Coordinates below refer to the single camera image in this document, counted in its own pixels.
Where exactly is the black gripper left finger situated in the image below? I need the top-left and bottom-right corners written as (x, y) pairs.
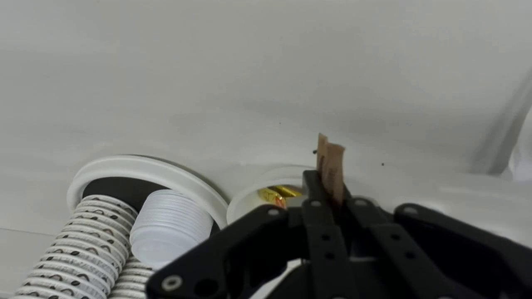
top-left (145, 170), bottom-right (363, 299)

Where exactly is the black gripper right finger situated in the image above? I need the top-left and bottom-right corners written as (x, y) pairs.
top-left (338, 187), bottom-right (532, 299)

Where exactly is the brown paper sachet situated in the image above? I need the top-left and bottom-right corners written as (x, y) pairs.
top-left (314, 132), bottom-right (349, 210)

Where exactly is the yellow sachet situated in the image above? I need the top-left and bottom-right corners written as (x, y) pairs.
top-left (256, 185), bottom-right (306, 212)

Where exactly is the white ceramic bowl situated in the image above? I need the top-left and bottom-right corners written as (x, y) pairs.
top-left (225, 163), bottom-right (313, 225)

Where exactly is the white ribbed cup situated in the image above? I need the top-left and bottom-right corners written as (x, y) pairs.
top-left (128, 188), bottom-right (216, 273)

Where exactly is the wrapped paper cup stack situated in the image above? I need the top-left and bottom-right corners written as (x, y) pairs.
top-left (107, 256), bottom-right (160, 299)

